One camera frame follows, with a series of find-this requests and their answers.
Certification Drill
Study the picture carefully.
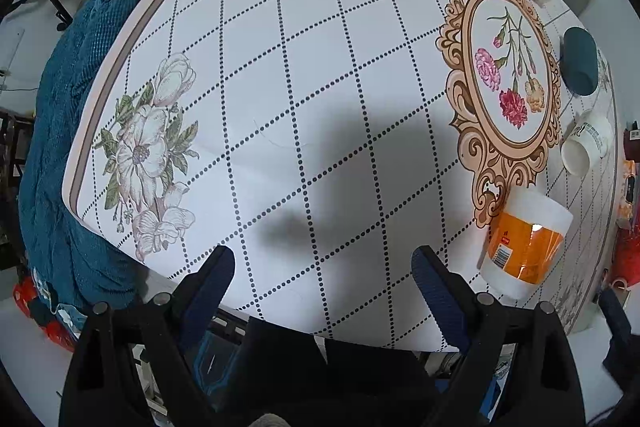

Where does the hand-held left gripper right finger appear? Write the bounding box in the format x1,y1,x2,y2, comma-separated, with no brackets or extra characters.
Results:
410,245,587,427

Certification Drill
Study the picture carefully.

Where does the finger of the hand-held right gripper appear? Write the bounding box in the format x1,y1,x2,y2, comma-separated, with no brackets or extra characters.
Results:
598,289,635,375

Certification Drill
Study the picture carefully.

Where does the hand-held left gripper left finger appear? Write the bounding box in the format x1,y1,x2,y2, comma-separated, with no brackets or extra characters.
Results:
59,245,236,427

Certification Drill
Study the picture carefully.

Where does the white cup with orange label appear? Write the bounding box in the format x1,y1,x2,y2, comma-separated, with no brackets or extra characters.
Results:
479,189,575,301

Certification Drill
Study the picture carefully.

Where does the white printed paper cup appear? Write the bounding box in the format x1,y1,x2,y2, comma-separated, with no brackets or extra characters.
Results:
560,110,614,177

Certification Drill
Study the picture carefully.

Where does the dark teal cup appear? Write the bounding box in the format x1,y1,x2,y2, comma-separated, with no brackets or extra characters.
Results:
558,27,600,96

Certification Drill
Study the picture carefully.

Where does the floral checked tablecloth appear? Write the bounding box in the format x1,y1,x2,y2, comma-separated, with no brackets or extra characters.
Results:
61,0,632,353

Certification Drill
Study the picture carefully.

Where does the blue knitted blanket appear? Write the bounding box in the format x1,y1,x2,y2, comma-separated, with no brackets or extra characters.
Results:
17,0,177,330

